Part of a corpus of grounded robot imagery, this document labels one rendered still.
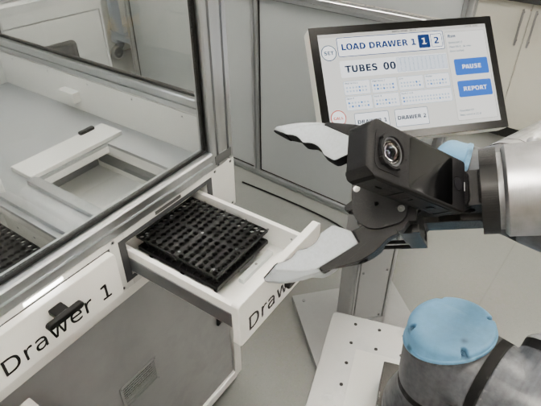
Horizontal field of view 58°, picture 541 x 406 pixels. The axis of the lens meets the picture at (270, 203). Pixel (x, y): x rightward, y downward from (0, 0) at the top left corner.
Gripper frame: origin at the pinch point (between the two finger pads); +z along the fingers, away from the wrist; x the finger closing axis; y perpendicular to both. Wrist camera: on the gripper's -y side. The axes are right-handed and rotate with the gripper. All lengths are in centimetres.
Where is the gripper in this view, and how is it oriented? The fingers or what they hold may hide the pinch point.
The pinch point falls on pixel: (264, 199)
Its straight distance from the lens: 46.2
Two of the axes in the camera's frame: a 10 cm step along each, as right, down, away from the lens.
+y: 4.0, 3.0, 8.6
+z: -9.1, 0.7, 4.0
